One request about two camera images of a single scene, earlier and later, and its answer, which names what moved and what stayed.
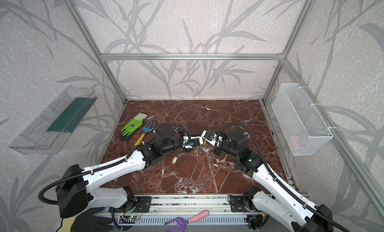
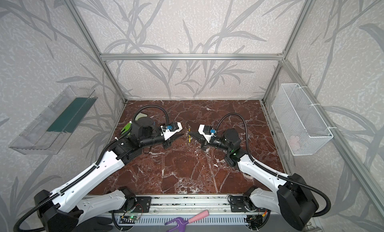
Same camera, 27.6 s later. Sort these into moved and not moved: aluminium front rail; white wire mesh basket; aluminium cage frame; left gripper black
Moved: left gripper black
Not moved: aluminium front rail; white wire mesh basket; aluminium cage frame
